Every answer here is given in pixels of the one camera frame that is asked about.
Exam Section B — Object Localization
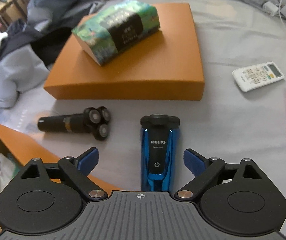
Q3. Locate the blue Philips electric shaver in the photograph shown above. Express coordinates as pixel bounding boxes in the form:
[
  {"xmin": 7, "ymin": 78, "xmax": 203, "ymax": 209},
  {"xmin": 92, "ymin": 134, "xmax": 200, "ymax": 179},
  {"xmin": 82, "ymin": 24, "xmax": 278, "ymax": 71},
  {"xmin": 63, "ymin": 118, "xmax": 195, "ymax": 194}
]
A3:
[{"xmin": 140, "ymin": 114, "xmax": 180, "ymax": 192}]

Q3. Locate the black three-head shaver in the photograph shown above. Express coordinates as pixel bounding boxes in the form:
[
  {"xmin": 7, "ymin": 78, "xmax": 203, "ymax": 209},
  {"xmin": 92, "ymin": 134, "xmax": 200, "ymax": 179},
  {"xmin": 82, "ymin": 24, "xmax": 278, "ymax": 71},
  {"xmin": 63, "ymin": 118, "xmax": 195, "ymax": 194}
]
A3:
[{"xmin": 37, "ymin": 106, "xmax": 111, "ymax": 141}]

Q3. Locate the green tissue pack in box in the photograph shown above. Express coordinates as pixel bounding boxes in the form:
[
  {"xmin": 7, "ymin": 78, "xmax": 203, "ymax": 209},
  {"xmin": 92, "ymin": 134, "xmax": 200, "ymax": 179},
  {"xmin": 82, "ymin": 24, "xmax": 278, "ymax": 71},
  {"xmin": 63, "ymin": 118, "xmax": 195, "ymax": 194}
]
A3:
[{"xmin": 0, "ymin": 153, "xmax": 21, "ymax": 193}]

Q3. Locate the orange box lid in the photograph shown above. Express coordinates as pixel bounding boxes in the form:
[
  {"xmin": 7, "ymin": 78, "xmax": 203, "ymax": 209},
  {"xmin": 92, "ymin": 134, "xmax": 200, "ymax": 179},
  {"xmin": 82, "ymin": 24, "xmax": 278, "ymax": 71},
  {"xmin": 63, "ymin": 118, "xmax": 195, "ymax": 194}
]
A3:
[{"xmin": 44, "ymin": 3, "xmax": 205, "ymax": 101}]

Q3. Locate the white remote control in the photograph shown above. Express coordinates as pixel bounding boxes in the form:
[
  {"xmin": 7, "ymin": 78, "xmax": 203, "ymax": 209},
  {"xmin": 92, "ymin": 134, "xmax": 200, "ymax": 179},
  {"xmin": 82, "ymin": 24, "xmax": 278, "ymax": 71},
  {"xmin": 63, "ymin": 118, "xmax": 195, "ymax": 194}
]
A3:
[{"xmin": 232, "ymin": 62, "xmax": 285, "ymax": 92}]

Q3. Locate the light blue jacket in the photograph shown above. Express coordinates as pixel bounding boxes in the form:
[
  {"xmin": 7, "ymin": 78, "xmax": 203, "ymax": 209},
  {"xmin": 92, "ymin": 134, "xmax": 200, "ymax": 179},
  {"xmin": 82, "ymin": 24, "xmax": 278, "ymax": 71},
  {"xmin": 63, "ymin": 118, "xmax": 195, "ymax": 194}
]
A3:
[{"xmin": 0, "ymin": 0, "xmax": 105, "ymax": 109}]

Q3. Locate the green tissue pack on lid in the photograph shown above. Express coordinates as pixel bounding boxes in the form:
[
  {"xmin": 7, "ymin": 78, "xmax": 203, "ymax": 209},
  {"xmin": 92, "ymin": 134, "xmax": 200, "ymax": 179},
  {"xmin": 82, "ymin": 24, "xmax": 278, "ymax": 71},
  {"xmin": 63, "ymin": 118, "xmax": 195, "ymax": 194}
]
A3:
[{"xmin": 72, "ymin": 0, "xmax": 160, "ymax": 66}]

